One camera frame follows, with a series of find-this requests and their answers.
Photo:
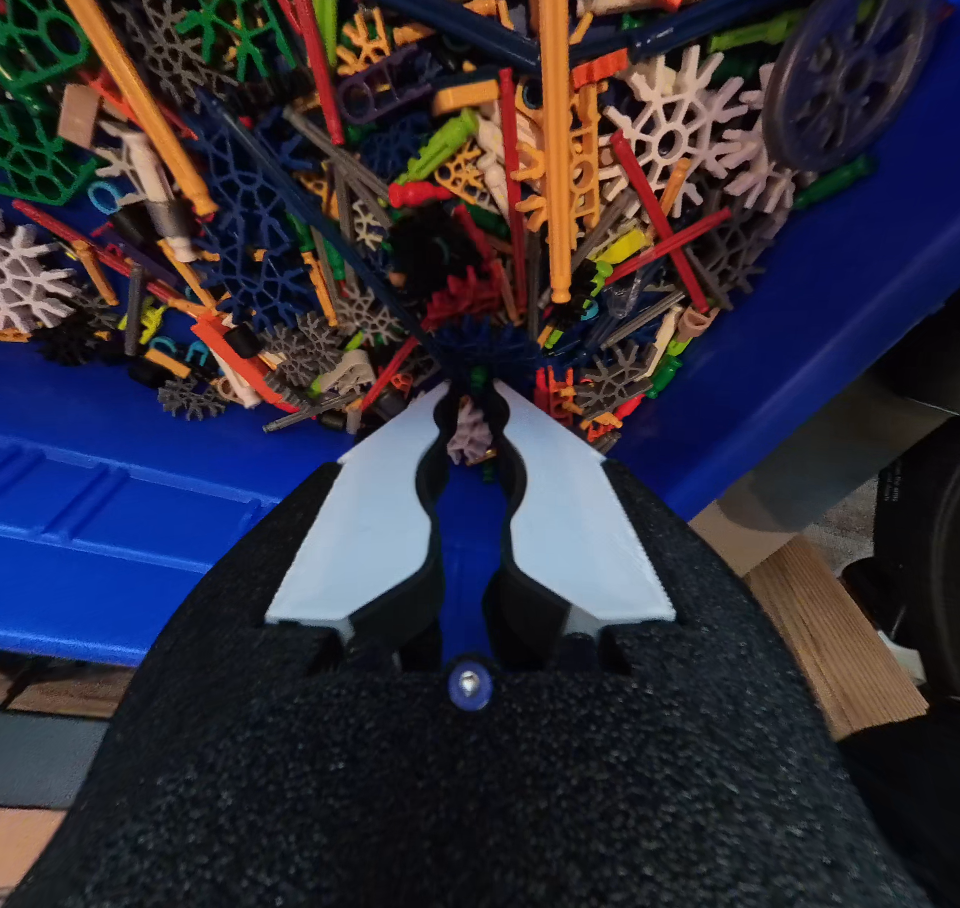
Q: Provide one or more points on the blue bin with square tag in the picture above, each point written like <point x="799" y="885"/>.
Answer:
<point x="112" y="511"/>

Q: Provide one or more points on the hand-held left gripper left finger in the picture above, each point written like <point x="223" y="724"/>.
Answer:
<point x="352" y="541"/>

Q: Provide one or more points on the grey table leg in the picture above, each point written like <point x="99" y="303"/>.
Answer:
<point x="810" y="484"/>

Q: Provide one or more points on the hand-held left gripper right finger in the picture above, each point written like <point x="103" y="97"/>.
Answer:
<point x="585" y="541"/>

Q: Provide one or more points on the pile of colourful construction pieces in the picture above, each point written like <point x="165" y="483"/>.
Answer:
<point x="262" y="211"/>

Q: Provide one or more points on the black office chair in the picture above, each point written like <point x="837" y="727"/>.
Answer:
<point x="922" y="511"/>

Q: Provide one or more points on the dark grey wheel hub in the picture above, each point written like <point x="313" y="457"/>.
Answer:
<point x="847" y="68"/>

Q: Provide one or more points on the light wooden beam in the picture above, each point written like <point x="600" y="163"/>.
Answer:
<point x="825" y="623"/>

